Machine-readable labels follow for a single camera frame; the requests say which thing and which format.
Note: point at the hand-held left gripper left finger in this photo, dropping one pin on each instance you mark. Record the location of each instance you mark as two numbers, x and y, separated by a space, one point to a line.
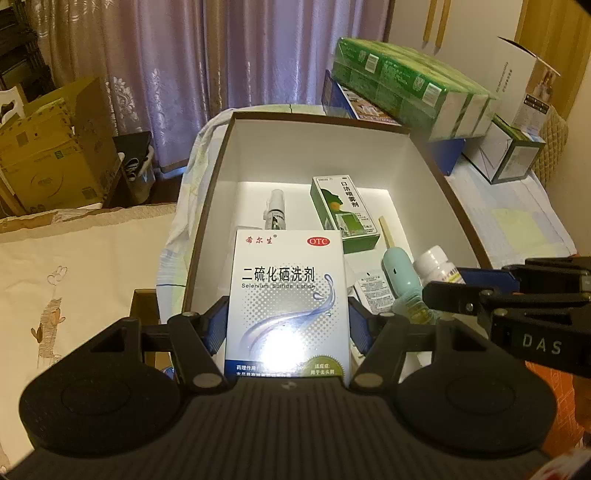
214 323

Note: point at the small dark spray bottle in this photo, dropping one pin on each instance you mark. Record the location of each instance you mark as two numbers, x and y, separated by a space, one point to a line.
276 207

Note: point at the red printed cardboard sheet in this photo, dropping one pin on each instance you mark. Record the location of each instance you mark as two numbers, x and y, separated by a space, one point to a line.
554 397

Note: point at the blue white medicine box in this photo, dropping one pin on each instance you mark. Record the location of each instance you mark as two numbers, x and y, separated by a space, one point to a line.
286 286

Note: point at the white charger plug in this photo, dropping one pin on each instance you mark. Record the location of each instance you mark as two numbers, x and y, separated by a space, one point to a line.
374 290

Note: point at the dark storage bin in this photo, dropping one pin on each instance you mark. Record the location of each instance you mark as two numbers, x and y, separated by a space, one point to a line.
134 184

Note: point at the brown cardboard storage box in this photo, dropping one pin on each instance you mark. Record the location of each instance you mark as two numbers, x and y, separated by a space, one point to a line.
323 147

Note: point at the white open carton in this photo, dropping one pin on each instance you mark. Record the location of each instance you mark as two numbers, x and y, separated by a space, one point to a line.
517 83

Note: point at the wooden stick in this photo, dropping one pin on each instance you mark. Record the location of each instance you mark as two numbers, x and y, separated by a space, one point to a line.
385 230

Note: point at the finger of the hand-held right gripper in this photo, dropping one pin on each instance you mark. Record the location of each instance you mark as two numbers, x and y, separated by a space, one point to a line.
487 278
455 297

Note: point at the pastel checked cloth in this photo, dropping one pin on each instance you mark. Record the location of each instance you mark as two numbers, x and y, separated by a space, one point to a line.
508 217

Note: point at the teal handheld fan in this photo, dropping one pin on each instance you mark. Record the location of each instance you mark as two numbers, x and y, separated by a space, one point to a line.
401 272

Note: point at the wooden wardrobe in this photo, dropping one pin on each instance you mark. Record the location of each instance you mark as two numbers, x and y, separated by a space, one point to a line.
466 27

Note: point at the beige quilted cover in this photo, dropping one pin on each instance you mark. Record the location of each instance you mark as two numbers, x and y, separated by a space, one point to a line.
554 138

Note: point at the blue flat box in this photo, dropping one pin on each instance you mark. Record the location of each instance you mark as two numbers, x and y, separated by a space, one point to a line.
443 154

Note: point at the small white pill bottle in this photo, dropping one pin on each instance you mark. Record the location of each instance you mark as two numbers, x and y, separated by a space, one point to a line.
434 263

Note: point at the green white medicine box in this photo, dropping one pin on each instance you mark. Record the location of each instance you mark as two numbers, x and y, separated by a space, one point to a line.
341 203

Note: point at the dark green white carton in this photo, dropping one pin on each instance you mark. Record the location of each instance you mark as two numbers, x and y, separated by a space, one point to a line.
517 157

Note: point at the cardboard box round print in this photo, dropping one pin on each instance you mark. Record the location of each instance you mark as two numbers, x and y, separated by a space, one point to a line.
46 180

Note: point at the black plastic rack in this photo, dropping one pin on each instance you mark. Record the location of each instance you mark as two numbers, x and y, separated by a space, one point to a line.
23 46

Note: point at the green tissue multipack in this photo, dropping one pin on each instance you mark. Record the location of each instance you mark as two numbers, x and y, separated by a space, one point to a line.
406 78

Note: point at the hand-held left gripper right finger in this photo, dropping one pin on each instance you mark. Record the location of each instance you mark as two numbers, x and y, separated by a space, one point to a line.
360 323

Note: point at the lilac patterned curtain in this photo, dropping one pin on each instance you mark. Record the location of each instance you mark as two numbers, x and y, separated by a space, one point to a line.
184 60

